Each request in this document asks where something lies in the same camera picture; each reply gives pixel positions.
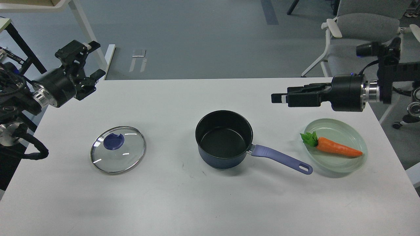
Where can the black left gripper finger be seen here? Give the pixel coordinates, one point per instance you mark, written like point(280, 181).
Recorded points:
point(86, 86)
point(73, 57)

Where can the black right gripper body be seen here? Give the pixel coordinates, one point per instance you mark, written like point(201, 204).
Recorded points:
point(346, 93)

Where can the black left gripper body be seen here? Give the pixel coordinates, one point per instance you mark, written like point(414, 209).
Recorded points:
point(53, 88)

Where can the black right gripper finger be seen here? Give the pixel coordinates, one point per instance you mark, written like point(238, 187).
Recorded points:
point(311, 99)
point(312, 88)

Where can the glass pot lid blue knob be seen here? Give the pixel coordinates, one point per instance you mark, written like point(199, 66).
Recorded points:
point(118, 150)

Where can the blue saucepan with handle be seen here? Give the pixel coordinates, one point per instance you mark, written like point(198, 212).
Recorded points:
point(224, 138)

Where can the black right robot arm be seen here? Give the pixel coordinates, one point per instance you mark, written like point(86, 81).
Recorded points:
point(393, 76)

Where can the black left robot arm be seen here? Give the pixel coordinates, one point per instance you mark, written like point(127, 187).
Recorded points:
point(16, 142)

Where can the clear green glass plate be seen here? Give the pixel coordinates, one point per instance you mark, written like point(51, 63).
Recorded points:
point(342, 133)

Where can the orange toy carrot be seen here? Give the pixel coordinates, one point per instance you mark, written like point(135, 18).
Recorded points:
point(328, 146)

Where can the grey office chair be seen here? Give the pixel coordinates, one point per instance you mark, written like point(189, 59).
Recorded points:
point(358, 22)

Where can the white desk with leg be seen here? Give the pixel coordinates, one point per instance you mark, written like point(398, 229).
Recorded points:
point(47, 25)

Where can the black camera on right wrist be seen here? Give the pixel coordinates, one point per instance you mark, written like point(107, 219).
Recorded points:
point(377, 49)

